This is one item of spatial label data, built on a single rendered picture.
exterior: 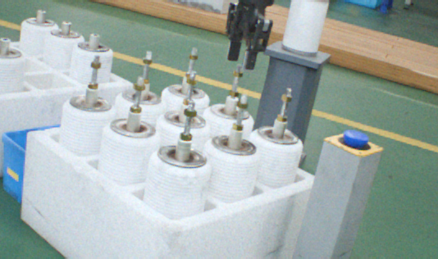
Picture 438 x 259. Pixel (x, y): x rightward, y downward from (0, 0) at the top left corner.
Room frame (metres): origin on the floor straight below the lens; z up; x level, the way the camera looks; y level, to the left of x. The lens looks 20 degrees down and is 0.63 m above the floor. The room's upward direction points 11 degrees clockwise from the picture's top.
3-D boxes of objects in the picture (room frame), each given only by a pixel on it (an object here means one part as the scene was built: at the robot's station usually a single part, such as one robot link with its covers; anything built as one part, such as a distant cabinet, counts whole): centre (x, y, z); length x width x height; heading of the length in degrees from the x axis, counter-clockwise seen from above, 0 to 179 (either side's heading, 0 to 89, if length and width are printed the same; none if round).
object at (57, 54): (1.51, 0.40, 0.16); 0.10 x 0.10 x 0.18
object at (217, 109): (1.16, -0.02, 0.25); 0.08 x 0.08 x 0.01
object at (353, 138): (0.94, -0.22, 0.32); 0.04 x 0.04 x 0.02
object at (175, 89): (1.23, 0.07, 0.25); 0.08 x 0.08 x 0.01
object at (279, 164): (1.08, -0.11, 0.16); 0.10 x 0.10 x 0.18
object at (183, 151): (0.90, 0.04, 0.26); 0.02 x 0.02 x 0.03
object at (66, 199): (1.07, 0.05, 0.09); 0.39 x 0.39 x 0.18; 50
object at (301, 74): (1.62, -0.17, 0.15); 0.15 x 0.15 x 0.30; 73
